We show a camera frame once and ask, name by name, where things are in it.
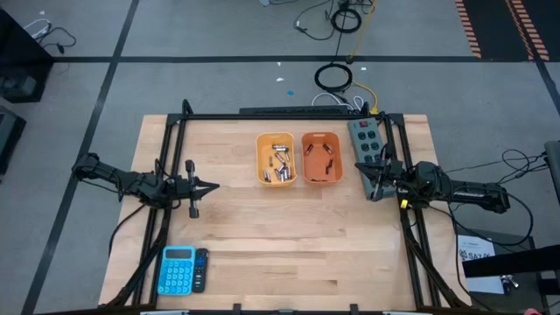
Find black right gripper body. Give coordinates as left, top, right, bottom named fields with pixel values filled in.
left=371, top=144, right=410, bottom=202

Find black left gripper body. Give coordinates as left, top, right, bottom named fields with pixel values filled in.
left=167, top=159, right=201, bottom=220

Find grey-green power strip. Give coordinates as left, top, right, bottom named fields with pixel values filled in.
left=346, top=116, right=397, bottom=201

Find orange plastic bin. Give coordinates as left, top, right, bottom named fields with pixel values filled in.
left=300, top=130, right=344, bottom=186

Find yellow plastic bin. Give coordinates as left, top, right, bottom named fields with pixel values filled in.
left=255, top=131, right=298, bottom=188

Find black remote control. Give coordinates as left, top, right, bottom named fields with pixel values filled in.
left=192, top=248, right=210, bottom=294

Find blue calculator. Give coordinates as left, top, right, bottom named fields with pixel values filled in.
left=156, top=245, right=197, bottom=297

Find black flat box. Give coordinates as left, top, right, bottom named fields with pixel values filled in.
left=238, top=105, right=354, bottom=116

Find white paper sheet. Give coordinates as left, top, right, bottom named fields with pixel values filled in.
left=457, top=234, right=505, bottom=295

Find black beam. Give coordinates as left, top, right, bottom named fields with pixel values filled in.
left=462, top=243, right=560, bottom=279

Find black mat orange striped edges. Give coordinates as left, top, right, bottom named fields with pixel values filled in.
left=453, top=0, right=551, bottom=61

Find dark grey case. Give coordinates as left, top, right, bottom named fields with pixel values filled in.
left=0, top=104, right=27, bottom=176

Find black cabinet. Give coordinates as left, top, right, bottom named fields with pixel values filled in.
left=0, top=8, right=54, bottom=105

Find yellow cable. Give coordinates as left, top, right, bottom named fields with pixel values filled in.
left=347, top=0, right=380, bottom=115

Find white cable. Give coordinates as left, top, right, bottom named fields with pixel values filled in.
left=24, top=17, right=52, bottom=39
left=311, top=91, right=365, bottom=111

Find black aluminium frame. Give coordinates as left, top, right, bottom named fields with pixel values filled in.
left=102, top=98, right=473, bottom=312

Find coiled black cable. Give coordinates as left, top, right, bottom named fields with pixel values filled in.
left=313, top=62, right=354, bottom=94
left=330, top=6, right=363, bottom=34

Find black hanging cable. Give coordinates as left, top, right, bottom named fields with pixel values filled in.
left=334, top=8, right=349, bottom=60

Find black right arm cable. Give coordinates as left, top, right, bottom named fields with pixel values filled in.
left=441, top=148, right=550, bottom=249

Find loose black cable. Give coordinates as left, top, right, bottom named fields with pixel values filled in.
left=293, top=0, right=336, bottom=42

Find black cable with plug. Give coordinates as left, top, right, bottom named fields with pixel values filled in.
left=34, top=25, right=78, bottom=56

